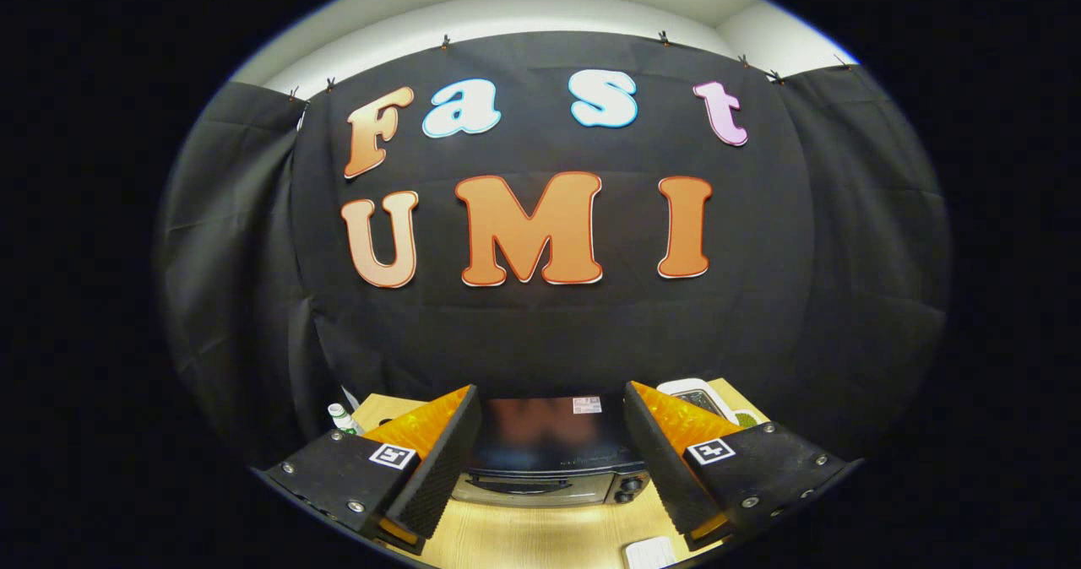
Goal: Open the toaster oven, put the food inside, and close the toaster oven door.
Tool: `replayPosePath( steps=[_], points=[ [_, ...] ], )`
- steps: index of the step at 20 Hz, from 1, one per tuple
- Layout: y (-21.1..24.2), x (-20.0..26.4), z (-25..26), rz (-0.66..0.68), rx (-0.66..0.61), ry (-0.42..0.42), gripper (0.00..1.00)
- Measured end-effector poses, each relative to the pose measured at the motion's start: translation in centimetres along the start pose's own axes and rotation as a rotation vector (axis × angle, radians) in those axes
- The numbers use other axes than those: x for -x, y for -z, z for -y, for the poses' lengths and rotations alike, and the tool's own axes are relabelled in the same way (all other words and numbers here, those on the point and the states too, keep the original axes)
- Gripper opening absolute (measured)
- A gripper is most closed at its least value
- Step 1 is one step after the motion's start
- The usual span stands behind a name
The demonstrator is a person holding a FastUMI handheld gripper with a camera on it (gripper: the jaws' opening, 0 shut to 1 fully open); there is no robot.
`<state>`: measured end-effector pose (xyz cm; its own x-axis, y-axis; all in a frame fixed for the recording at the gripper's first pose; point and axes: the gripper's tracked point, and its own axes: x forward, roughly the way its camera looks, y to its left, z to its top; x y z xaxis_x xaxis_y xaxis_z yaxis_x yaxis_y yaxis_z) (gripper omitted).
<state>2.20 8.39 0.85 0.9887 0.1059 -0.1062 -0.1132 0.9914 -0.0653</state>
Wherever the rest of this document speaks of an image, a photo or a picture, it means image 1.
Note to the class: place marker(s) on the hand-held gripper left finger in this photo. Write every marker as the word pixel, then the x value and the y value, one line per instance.
pixel 443 459

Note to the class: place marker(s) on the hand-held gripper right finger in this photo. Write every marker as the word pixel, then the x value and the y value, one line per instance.
pixel 659 459

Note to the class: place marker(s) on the black toaster oven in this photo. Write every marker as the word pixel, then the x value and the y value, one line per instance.
pixel 549 442

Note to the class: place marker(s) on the white pop-up toaster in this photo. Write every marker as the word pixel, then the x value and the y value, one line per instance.
pixel 672 386

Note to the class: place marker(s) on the white ribbed rectangular plate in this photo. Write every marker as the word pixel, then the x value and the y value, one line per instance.
pixel 649 555

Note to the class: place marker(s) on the white divided bean dish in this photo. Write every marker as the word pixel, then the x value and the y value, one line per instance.
pixel 746 420

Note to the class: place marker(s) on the white bottle green label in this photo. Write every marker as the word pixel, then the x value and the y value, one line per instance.
pixel 342 419

